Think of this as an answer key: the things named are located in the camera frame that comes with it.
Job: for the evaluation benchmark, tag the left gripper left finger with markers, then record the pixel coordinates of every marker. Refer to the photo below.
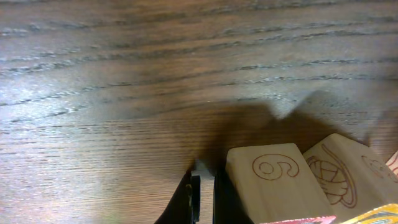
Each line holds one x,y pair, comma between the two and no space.
184,206

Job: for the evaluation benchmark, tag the red number 9 block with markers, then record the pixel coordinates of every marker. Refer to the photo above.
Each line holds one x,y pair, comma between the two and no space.
275,185

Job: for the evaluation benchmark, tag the red letter block upper left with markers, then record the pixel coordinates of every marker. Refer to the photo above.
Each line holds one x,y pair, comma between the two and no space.
352,176

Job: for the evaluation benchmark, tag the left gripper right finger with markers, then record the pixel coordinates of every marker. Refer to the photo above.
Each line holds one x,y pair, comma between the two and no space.
227,206

